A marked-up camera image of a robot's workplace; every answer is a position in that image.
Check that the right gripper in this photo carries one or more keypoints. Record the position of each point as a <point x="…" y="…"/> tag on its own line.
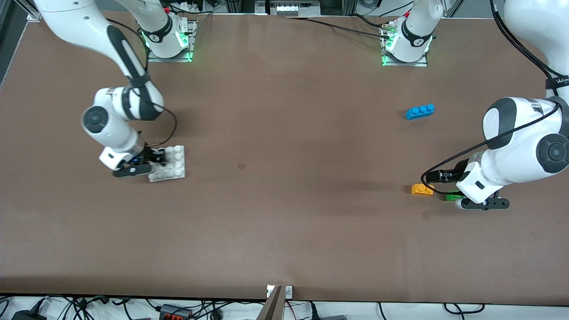
<point x="150" y="156"/>

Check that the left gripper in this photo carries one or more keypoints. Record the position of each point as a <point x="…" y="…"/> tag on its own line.
<point x="454" y="174"/>

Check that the white studded base plate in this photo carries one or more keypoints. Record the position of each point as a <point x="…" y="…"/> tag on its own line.
<point x="174" y="164"/>

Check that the yellow two-stud block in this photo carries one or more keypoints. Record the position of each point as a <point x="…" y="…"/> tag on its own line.
<point x="420" y="190"/>

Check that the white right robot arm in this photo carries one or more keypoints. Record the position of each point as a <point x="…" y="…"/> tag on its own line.
<point x="115" y="44"/>

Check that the green two-stud block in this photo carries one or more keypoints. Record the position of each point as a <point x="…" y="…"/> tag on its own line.
<point x="452" y="197"/>

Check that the blue three-stud block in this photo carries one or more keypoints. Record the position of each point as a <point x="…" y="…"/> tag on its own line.
<point x="419" y="111"/>

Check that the black adapter with orange connectors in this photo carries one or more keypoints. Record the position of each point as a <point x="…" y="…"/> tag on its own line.
<point x="175" y="312"/>

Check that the brown angled bar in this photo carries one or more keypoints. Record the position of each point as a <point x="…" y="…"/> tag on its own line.
<point x="272" y="309"/>

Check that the white power strip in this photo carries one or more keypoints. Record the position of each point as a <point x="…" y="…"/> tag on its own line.
<point x="293" y="8"/>

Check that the black power plug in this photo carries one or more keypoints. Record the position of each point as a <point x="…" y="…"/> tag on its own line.
<point x="26" y="314"/>

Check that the small metal edge bracket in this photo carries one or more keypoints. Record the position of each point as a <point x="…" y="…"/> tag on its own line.
<point x="288" y="291"/>

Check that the metal table corner bracket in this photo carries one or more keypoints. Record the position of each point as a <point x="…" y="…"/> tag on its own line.
<point x="31" y="17"/>

